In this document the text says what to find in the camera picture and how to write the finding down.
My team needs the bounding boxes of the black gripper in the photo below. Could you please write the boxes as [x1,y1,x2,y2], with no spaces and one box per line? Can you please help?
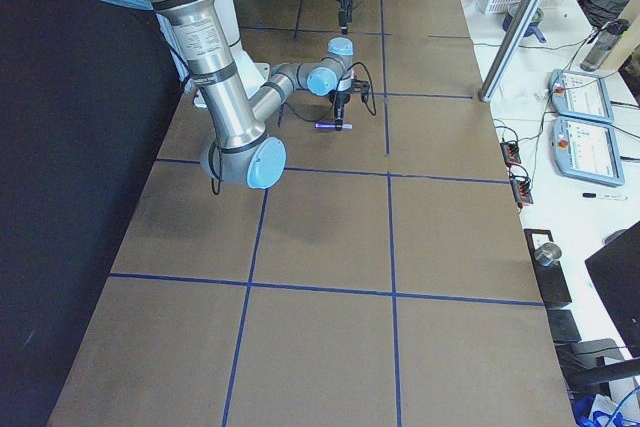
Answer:
[330,90,350,131]
[336,0,354,33]

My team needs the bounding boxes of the purple highlighter pen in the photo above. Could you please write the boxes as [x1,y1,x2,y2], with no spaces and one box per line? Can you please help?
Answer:
[314,122,353,131]

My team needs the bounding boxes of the far orange power strip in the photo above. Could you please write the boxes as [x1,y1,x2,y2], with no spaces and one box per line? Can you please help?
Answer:
[500,140,521,166]

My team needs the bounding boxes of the orange power strip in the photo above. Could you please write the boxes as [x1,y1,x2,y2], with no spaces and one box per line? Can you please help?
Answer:
[509,174,533,208]
[500,140,521,166]

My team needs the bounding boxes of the near orange power strip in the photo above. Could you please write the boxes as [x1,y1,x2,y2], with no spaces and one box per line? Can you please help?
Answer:
[509,174,533,208]

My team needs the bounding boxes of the far teach pendant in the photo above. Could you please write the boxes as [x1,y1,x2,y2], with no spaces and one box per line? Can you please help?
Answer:
[548,69,614,124]

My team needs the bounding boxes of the teach pendant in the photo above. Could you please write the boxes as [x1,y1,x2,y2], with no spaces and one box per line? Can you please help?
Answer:
[548,69,614,124]
[551,116,625,187]

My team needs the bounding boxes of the near teach pendant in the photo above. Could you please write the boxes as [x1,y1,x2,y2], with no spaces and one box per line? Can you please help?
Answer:
[551,116,625,187]

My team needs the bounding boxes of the small steel cup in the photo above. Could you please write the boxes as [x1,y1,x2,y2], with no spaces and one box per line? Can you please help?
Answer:
[534,242,562,267]

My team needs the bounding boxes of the dark water bottle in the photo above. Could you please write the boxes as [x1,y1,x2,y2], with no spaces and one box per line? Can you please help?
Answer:
[580,18,630,72]

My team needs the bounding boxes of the black marker on desk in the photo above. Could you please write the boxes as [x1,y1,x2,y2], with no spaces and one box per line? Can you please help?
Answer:
[581,192,628,201]

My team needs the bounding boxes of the black box under cup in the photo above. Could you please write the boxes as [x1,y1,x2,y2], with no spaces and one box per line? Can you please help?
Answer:
[523,228,572,310]

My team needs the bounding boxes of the black monitor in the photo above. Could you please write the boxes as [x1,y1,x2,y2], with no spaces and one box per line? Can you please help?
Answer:
[585,223,639,358]

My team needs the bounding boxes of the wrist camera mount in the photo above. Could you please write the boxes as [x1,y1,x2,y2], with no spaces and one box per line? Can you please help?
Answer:
[349,79,371,104]

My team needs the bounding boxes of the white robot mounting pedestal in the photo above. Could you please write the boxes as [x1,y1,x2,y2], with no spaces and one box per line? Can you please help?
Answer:
[154,0,271,112]

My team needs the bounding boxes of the aluminium frame post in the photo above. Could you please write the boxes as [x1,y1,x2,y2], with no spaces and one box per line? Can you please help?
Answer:
[478,0,541,103]

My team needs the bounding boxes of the blue pot with handle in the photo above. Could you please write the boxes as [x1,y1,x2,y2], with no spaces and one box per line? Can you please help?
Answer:
[501,2,546,43]

